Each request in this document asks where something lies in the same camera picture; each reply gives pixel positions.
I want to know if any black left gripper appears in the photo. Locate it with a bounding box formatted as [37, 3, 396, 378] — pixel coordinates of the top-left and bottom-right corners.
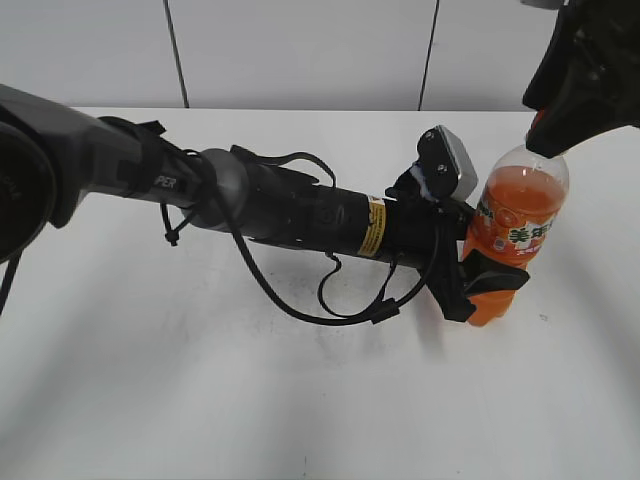
[383, 169, 530, 322]

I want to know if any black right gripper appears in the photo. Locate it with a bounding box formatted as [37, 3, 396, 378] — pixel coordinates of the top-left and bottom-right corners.
[522, 1, 639, 158]

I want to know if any orange soda plastic bottle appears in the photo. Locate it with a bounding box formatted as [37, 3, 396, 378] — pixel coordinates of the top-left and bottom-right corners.
[459, 144, 571, 329]

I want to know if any orange bottle cap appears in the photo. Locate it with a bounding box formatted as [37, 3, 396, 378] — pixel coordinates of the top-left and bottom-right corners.
[525, 109, 545, 142]

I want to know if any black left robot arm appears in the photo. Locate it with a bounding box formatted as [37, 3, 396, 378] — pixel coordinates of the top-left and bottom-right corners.
[1, 86, 529, 322]

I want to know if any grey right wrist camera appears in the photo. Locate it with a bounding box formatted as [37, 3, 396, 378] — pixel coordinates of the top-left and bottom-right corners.
[520, 0, 565, 10]

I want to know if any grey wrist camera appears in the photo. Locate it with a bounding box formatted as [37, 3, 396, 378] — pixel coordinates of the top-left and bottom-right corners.
[410, 125, 478, 202]
[520, 0, 565, 10]

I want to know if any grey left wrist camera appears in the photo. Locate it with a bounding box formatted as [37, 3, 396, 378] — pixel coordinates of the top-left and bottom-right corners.
[410, 125, 478, 202]

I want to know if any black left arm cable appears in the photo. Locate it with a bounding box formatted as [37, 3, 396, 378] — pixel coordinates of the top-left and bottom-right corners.
[0, 149, 441, 326]

